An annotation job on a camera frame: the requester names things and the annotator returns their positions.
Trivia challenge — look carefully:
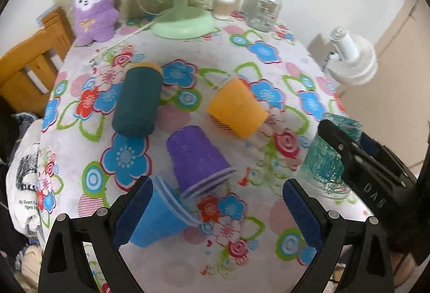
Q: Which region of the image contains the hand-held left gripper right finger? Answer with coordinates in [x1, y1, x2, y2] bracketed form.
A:
[281, 178, 396, 293]

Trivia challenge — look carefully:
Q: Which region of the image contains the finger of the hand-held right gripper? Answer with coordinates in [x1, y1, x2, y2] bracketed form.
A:
[317, 119, 404, 184]
[359, 132, 382, 161]

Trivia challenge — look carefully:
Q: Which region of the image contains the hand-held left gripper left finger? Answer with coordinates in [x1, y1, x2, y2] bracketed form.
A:
[38, 175, 154, 293]

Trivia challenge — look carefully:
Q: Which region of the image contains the teal transparent cup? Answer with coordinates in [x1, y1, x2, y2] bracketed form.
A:
[300, 113, 364, 200]

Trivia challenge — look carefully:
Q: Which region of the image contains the blue cup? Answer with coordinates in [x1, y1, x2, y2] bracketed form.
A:
[129, 177, 199, 248]

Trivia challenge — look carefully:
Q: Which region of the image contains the purple cup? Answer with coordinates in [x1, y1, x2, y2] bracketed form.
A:
[166, 125, 237, 198]

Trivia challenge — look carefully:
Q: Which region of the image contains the orange cup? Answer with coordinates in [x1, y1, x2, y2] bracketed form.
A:
[206, 77, 269, 139]

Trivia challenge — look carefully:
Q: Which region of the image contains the dark teal cup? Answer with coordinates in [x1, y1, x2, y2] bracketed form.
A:
[112, 62, 164, 138]

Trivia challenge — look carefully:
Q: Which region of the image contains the white clip fan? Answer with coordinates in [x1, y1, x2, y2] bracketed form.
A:
[324, 26, 378, 85]

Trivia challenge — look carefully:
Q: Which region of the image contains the white printed cloth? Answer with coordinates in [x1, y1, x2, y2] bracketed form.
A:
[6, 120, 46, 241]

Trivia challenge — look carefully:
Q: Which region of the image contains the floral tablecloth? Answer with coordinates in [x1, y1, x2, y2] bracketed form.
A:
[35, 10, 367, 293]

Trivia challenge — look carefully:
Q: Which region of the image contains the blue denim cloth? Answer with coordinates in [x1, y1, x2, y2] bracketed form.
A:
[12, 112, 40, 139]

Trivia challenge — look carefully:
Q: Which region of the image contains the glass jar with green lid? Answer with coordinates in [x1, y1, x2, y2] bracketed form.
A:
[241, 0, 289, 32]

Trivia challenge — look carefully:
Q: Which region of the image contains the small white jar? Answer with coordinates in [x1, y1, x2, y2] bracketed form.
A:
[213, 0, 235, 20]

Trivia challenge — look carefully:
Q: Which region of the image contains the wooden chair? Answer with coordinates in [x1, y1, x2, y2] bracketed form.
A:
[0, 7, 76, 112]

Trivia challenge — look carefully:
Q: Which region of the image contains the purple plush toy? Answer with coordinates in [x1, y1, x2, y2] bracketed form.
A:
[72, 0, 119, 46]

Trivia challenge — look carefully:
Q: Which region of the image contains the white fan cord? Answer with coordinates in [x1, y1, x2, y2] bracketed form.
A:
[97, 16, 160, 51]

